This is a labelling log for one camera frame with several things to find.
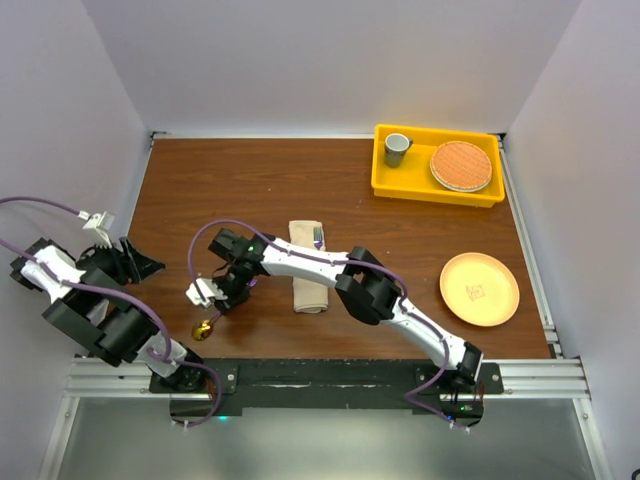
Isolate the iridescent fork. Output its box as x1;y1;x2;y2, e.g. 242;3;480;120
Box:
313;225;325;250

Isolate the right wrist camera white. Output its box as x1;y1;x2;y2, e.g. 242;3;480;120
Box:
185;277;227;309

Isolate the grey ceramic mug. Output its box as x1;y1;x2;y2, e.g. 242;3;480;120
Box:
384;133;413;168

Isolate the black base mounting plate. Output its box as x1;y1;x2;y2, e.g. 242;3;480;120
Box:
148;356;501;432

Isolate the beige cloth napkin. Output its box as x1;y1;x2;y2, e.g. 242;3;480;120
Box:
288;220;329;314

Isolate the gold purple spoon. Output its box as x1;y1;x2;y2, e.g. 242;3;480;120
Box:
191;279;259;343

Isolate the yellow plastic tray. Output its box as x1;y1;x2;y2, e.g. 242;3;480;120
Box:
371;124;505;208

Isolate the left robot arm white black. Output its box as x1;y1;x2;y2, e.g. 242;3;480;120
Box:
10;237;208;393

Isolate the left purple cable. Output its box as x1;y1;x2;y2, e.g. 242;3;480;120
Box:
0;195;224;429

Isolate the aluminium frame rail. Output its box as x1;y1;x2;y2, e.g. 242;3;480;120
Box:
40;358;612;479

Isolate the orange woven coaster plate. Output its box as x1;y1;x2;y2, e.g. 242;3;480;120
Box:
430;141;493;192

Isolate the golden round plate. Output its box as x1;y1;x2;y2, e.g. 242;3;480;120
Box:
439;252;520;328

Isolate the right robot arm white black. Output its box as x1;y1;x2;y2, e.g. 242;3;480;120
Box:
198;228;483;393

